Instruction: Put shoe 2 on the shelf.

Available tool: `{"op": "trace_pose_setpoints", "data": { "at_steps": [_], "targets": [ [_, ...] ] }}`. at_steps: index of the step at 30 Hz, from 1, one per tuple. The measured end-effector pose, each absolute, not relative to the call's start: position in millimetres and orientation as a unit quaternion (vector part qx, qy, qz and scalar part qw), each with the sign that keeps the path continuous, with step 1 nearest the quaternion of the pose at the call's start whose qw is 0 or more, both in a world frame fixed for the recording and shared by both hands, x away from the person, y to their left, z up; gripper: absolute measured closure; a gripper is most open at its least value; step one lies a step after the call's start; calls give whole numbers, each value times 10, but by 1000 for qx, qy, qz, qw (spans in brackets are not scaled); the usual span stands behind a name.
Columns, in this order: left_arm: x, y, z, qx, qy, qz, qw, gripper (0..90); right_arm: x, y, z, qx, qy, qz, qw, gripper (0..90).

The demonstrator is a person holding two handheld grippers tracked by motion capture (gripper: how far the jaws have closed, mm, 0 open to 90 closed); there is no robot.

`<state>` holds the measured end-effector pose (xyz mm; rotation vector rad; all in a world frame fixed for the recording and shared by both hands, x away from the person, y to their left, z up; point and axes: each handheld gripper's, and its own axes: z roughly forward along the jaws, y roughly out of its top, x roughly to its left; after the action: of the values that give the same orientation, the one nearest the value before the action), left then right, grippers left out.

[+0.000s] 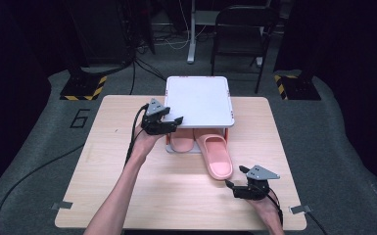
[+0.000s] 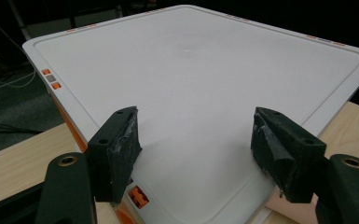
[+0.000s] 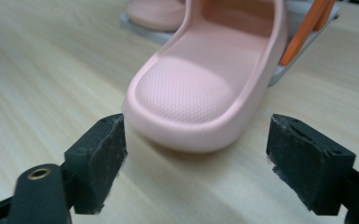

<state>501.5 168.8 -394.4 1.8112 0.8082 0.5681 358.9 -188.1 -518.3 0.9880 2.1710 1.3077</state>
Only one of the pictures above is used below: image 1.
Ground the black cable bundle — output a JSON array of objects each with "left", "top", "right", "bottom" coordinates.
[{"left": 128, "top": 48, "right": 167, "bottom": 96}]

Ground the black yellow striped stand base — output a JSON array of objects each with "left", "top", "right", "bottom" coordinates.
[
  {"left": 59, "top": 67, "right": 109, "bottom": 102},
  {"left": 273, "top": 73, "right": 323, "bottom": 102}
]

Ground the white cable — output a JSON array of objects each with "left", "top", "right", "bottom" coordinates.
[{"left": 156, "top": 0, "right": 207, "bottom": 51}]

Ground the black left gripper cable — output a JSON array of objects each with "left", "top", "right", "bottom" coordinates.
[{"left": 123, "top": 103, "right": 150, "bottom": 169}]

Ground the grey tape strip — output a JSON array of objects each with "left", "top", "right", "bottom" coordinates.
[
  {"left": 289, "top": 205, "right": 313, "bottom": 215},
  {"left": 51, "top": 201, "right": 74, "bottom": 212}
]

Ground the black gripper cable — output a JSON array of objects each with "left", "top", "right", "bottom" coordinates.
[
  {"left": 123, "top": 103, "right": 150, "bottom": 169},
  {"left": 266, "top": 187, "right": 285, "bottom": 227}
]

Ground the person's left hand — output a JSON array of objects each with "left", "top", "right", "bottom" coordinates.
[{"left": 131, "top": 124, "right": 165, "bottom": 162}]

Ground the white shoe rack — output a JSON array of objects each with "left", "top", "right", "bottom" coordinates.
[{"left": 164, "top": 75, "right": 236, "bottom": 155}]

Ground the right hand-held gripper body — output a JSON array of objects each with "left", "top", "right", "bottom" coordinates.
[{"left": 232, "top": 164, "right": 281, "bottom": 202}]

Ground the black floor cable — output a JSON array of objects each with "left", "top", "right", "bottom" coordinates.
[
  {"left": 306, "top": 210, "right": 329, "bottom": 235},
  {"left": 0, "top": 143, "right": 86, "bottom": 235}
]

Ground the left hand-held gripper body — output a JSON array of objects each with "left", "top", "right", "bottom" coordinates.
[{"left": 139, "top": 98, "right": 179, "bottom": 136}]

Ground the black folding chair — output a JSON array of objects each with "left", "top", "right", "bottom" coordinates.
[{"left": 210, "top": 4, "right": 280, "bottom": 95}]

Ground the pink slipper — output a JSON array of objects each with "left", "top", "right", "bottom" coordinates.
[
  {"left": 168, "top": 127, "right": 197, "bottom": 154},
  {"left": 193, "top": 127, "right": 234, "bottom": 181}
]

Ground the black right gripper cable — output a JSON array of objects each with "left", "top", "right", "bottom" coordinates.
[{"left": 266, "top": 187, "right": 285, "bottom": 227}]

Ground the person's right hand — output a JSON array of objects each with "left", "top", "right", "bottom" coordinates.
[{"left": 247, "top": 191, "right": 281, "bottom": 220}]

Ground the white desk leg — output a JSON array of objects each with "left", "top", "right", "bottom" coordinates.
[{"left": 186, "top": 0, "right": 221, "bottom": 65}]

